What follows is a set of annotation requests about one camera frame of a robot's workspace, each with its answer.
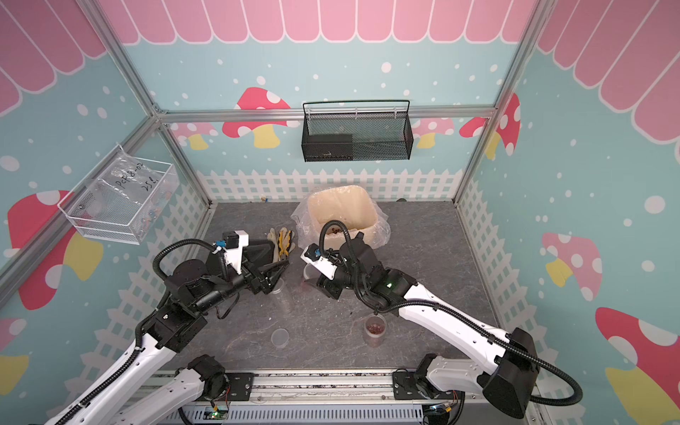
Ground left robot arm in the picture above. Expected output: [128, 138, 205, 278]
[49, 231, 290, 424]

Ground black wire mesh basket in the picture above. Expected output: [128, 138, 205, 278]
[302, 99, 414, 161]

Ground black plastic tool case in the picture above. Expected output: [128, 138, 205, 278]
[204, 238, 276, 277]

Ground clear tea jar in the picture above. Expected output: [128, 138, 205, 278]
[362, 314, 387, 348]
[301, 264, 322, 290]
[268, 278, 295, 315]

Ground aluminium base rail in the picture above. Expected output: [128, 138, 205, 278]
[100, 367, 543, 411]

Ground clear plastic bag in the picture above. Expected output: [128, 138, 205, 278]
[79, 145, 181, 243]

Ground black box in basket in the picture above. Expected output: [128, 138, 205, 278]
[301, 134, 353, 162]

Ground clear plastic bin liner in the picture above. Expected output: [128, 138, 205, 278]
[291, 191, 391, 249]

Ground beige trash bin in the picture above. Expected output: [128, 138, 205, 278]
[306, 185, 380, 248]

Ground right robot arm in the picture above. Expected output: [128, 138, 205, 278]
[301, 220, 584, 419]

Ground white yellow work gloves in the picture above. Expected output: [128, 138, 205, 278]
[267, 228, 296, 261]

